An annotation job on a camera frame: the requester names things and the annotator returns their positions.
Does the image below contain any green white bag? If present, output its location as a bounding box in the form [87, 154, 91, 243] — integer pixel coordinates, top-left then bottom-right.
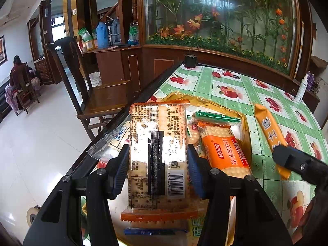
[128, 22, 140, 46]

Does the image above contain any brown wooden cabinet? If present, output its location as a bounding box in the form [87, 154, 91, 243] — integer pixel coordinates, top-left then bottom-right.
[81, 43, 321, 108]

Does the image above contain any glass flower display cabinet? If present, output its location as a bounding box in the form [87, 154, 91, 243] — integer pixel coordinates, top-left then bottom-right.
[140, 0, 303, 79]

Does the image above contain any wooden wall shelf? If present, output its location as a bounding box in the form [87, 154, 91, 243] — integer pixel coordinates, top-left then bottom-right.
[310, 55, 328, 74]

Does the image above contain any large orange label cracker packet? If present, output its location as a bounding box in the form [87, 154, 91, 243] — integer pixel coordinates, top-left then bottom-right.
[198, 122, 252, 178]

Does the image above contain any clear orange-edged cracker packet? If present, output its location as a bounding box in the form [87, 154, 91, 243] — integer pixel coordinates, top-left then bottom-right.
[120, 102, 199, 222]

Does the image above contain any framed wall picture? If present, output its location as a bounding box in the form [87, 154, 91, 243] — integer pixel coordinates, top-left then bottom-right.
[0, 35, 7, 66]

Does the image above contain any yellow tray white inside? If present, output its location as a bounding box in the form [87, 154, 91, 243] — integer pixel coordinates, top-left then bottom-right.
[81, 92, 254, 246]

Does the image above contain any orange white box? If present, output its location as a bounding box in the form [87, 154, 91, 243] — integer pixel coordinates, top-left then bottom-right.
[83, 40, 98, 51]

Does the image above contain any round cracker packet green wrapper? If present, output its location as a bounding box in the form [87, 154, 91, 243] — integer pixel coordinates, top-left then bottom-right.
[187, 110, 242, 157]

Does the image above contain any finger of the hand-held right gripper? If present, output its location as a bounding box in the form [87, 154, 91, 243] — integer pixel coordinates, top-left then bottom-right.
[273, 145, 328, 185]

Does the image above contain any yellow cracker packet green print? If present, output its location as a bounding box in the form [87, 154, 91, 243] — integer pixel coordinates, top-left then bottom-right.
[188, 215, 206, 246]

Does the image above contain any clear plastic bag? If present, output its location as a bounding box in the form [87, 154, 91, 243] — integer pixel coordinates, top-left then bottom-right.
[87, 122, 132, 161]

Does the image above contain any green fruit print tablecloth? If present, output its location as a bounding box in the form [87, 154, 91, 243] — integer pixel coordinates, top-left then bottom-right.
[143, 61, 323, 239]

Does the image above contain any person's right hand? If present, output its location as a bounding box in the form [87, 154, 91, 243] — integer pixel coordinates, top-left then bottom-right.
[289, 190, 328, 244]

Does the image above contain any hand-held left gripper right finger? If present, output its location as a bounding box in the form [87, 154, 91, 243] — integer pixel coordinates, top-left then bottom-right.
[187, 143, 293, 246]

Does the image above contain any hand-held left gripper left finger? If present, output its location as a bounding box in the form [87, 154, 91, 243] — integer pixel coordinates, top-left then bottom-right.
[23, 143, 131, 246]

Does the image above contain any small green bag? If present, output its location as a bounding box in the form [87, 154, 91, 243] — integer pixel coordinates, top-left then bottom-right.
[78, 28, 93, 43]

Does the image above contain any black container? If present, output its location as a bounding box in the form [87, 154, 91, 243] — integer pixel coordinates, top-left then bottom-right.
[185, 54, 197, 68]

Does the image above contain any blue label cracker packet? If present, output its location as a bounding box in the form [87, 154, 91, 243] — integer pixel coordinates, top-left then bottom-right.
[124, 228, 178, 237]

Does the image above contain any grey thermos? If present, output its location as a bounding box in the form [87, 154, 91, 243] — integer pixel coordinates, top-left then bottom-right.
[109, 18, 122, 46]

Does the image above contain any white spray bottle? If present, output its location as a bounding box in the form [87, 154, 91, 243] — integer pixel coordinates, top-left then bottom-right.
[295, 74, 309, 103]

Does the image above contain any dark wooden chair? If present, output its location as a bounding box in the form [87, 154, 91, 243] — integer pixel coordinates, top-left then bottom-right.
[45, 36, 132, 141]

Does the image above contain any blue thermos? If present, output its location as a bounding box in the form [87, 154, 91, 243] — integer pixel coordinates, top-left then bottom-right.
[96, 22, 110, 49]

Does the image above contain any yellow cracker packet black strip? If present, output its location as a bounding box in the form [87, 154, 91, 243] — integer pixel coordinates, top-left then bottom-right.
[254, 104, 292, 180]

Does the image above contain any white round object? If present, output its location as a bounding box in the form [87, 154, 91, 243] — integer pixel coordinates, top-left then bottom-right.
[27, 206, 42, 227]

